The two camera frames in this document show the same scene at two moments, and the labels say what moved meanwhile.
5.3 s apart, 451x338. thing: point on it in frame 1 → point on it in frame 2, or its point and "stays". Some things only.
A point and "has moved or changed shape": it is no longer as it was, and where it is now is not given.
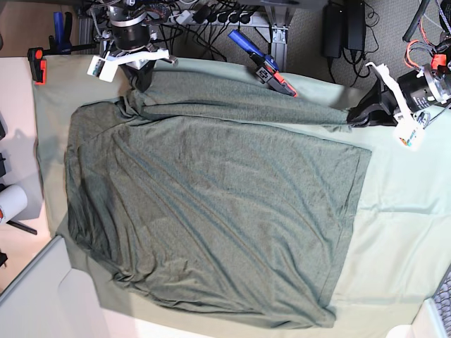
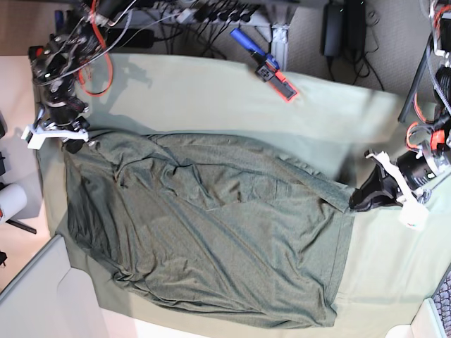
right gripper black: (377, 109) → (378, 190)
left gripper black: (140, 79) → (73, 145)
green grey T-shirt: (219, 191) has moved or changed shape
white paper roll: (13, 202) stays
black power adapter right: (333, 29) stays
